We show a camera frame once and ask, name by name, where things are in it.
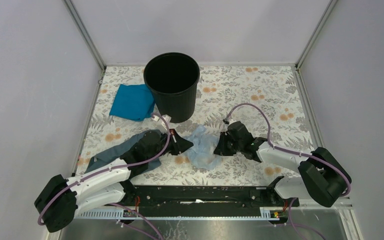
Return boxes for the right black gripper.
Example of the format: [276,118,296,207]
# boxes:
[213,131,243,156]

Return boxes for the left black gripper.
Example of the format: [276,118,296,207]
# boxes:
[146,128,194,163]

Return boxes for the light blue trash bag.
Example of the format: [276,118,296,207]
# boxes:
[184,124,222,171]

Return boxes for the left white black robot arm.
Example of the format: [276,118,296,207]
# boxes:
[34,129,194,233]

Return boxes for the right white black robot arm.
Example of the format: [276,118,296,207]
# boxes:
[213,119,352,208]

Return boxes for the bright blue trash bag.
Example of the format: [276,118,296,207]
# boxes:
[109,84,155,122]

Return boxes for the grey blue trash bag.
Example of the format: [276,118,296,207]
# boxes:
[84,129,162,174]

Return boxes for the black plastic trash bin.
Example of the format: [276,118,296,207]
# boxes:
[143,52,201,123]

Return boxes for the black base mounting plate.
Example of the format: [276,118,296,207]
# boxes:
[118,185,300,211]

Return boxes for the floral patterned table mat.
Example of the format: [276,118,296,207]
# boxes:
[75,66,314,186]

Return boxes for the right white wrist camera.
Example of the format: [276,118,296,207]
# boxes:
[222,118,239,127]

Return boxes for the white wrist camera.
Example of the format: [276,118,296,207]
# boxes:
[151,112,171,133]
[222,118,239,127]

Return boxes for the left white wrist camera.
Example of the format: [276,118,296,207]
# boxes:
[151,112,171,133]

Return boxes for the white slotted cable duct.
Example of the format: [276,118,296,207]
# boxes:
[77,205,280,221]

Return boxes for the right aluminium frame post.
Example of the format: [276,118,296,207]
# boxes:
[296,0,340,69]

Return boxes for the aluminium frame post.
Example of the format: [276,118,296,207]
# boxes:
[296,0,340,69]
[62,0,106,72]

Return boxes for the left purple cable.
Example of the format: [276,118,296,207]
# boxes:
[37,111,172,240]

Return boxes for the left aluminium frame post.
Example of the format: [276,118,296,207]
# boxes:
[62,0,106,72]

